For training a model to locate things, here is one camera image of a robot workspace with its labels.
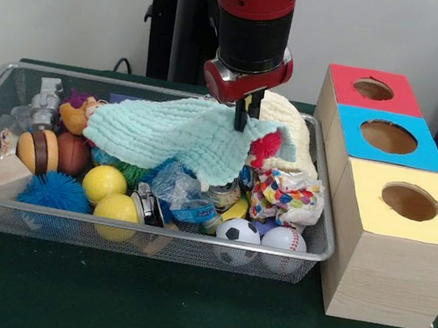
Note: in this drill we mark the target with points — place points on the small brown plush monkey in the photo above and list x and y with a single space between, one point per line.
74 113

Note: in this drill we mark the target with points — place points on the crumpled white colourful-dotted wrapper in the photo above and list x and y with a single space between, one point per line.
284 198

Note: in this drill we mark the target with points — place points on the small soccer ball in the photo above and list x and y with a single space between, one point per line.
238 230

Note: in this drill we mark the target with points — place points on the wooden box with three holes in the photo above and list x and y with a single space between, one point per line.
391 280

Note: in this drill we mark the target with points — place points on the blue spiky rubber ball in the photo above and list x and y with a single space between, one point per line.
54 193

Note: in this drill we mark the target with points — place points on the small white baseball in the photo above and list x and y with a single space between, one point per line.
284 239

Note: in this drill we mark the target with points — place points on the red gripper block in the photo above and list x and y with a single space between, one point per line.
230 87

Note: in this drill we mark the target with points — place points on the cream muslin cloth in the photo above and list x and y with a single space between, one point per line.
291 121

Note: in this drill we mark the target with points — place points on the light blue muslin cloth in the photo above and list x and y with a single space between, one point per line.
165 135

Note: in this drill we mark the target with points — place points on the toy hamburger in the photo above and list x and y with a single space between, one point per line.
37 151

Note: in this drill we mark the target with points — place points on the red spiky rubber toy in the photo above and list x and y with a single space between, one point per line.
265 146

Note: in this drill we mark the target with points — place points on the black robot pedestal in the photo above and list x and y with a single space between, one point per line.
168 32

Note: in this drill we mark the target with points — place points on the yellow foam ball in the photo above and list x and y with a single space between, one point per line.
117 208
104 184

